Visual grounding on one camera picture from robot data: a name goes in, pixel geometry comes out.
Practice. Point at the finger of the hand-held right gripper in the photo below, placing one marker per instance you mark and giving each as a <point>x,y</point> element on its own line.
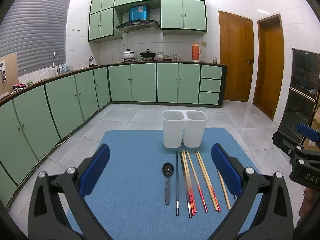
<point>307,130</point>
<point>285,141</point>

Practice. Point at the orange thermos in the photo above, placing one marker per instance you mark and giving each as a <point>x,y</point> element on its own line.
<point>196,52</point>

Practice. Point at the wall hooks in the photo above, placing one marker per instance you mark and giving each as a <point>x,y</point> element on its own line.
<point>75,30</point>

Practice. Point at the bottles by sink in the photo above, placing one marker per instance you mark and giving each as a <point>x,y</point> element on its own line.
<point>66,68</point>

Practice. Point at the black wok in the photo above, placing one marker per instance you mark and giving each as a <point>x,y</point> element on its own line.
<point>148,54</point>

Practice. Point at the black glass-door cabinet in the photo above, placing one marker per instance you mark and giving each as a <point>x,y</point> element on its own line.
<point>302,92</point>

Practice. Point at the glass jar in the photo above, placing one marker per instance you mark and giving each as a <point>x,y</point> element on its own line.
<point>214,60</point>

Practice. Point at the white cooking pot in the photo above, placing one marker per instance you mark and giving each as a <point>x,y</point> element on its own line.
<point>128,54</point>

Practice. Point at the patterned bowl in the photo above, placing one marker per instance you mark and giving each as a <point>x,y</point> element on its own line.
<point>173,55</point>

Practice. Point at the silver kettle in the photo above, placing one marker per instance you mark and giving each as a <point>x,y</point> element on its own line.
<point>92,61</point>

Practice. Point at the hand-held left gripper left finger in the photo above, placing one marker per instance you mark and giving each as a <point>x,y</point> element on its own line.
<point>96,170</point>

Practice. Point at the green wall cabinets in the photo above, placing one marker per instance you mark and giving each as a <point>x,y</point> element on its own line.
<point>175,12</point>

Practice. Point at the person's right hand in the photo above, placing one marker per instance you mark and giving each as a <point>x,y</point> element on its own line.
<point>306,201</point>

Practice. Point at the blue mat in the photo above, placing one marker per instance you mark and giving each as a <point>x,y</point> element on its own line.
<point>135,167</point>

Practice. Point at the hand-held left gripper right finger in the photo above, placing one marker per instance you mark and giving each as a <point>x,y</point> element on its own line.
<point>225,170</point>

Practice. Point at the black spoon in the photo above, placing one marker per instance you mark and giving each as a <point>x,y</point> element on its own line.
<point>167,170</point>

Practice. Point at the stack of bowls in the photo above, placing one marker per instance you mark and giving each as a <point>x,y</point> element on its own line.
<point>160,55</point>

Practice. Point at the grey window blind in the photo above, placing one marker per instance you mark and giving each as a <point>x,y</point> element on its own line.
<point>35,35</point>

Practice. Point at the black chopstick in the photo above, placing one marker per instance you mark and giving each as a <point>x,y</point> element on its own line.
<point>177,180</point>

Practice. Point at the black range hood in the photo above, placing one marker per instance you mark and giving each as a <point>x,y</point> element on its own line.
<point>137,23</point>

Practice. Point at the brown board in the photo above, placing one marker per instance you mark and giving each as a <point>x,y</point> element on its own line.
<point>11,72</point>

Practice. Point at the white double utensil holder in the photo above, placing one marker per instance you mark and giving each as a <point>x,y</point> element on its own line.
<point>185,130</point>

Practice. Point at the red cloth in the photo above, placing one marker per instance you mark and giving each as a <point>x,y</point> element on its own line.
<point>19,86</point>

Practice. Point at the green base cabinets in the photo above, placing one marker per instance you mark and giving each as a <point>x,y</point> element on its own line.
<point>140,82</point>

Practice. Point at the chrome faucet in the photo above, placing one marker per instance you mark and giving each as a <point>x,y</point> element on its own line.
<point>55,60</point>

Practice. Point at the plain bamboo chopstick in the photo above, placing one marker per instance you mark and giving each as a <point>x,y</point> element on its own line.
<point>224,192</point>

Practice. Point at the plain wooden door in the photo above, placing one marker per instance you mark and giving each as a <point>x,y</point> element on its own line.
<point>270,65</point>

